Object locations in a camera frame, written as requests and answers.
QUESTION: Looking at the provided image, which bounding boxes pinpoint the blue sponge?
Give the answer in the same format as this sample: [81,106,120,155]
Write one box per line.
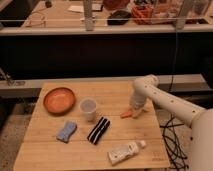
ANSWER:
[56,121,77,143]

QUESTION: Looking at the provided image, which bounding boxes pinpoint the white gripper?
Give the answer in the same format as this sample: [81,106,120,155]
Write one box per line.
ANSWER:
[130,94,149,118]

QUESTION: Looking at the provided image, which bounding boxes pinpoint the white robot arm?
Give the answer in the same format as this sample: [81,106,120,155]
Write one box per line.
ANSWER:
[130,75,213,171]

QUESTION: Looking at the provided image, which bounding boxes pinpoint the black white striped cloth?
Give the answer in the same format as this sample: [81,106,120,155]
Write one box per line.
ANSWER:
[87,117,110,145]

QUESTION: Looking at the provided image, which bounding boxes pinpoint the black bowl on shelf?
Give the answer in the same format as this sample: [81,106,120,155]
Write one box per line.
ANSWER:
[107,10,131,25]

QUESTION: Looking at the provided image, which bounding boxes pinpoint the orange ceramic bowl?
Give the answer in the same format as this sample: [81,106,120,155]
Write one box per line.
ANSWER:
[43,87,76,115]

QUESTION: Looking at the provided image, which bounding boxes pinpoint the wooden table board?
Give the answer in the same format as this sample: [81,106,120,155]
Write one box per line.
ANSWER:
[13,80,171,171]

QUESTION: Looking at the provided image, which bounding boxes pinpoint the black floor cables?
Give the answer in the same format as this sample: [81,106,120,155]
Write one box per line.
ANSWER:
[159,114,192,171]

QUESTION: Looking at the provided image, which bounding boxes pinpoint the grey metal post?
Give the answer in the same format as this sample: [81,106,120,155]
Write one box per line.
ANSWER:
[83,0,93,31]

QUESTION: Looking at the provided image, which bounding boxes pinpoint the clear plastic cup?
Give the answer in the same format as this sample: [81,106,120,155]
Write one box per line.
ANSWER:
[79,98,97,122]

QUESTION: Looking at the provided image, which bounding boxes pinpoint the white tube bottle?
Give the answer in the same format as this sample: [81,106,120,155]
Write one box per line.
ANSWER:
[108,140,146,165]

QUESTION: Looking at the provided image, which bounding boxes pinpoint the white paper sheet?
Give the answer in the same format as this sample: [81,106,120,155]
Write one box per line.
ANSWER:
[68,4,103,13]

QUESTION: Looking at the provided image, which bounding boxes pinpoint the orange carrot-shaped pepper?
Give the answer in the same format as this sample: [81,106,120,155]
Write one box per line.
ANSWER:
[120,111,133,119]

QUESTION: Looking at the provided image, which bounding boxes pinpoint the orange plastic crate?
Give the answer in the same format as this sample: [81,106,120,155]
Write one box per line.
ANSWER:
[131,5,153,25]

